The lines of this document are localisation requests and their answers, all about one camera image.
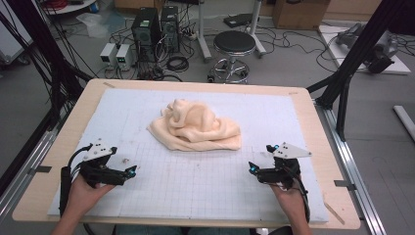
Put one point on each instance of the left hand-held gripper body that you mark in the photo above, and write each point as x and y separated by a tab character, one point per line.
98	174

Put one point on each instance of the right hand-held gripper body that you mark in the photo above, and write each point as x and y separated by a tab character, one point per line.
280	174

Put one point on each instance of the peach towel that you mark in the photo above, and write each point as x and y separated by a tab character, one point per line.
195	130

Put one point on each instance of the person's left hand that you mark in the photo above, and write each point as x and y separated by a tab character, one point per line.
81	196

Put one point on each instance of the person's right hand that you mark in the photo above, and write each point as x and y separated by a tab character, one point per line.
292	202

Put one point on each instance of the white grid mat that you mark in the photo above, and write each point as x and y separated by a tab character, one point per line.
195	182

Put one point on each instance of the thin wooden stick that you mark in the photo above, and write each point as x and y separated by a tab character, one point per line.
334	213

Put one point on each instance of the white power supply box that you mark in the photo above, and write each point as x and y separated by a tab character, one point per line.
123	55
107	54

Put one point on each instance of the black round stool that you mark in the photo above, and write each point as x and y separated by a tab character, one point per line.
234	41

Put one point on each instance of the white metal stand leg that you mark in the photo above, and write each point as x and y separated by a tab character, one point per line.
255	26
203	32

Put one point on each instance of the large black computer tower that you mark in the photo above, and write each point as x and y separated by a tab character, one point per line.
145	29

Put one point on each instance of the clear plastic bag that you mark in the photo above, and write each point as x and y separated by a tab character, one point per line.
94	26

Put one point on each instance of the flat black device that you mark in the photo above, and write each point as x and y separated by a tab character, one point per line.
238	20

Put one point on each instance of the slim black computer tower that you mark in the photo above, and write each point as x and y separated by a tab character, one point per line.
169	29

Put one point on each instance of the white tube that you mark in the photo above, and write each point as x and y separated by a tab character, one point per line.
404	119

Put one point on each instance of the cardboard box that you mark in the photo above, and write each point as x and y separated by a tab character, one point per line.
300	14

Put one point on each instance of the white round table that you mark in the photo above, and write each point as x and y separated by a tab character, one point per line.
71	8

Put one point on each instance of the white panel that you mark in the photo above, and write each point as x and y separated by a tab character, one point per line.
9	42

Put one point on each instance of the white floor board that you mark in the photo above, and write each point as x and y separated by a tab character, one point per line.
398	67

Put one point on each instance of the grey machine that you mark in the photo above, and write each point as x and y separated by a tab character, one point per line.
385	45

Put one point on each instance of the grey metal bracket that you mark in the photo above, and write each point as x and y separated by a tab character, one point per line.
42	169
344	184

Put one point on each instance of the aluminium rail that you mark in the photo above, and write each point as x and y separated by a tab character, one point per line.
345	163
26	173

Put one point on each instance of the black metal frame post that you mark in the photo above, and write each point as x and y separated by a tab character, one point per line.
359	49
42	42

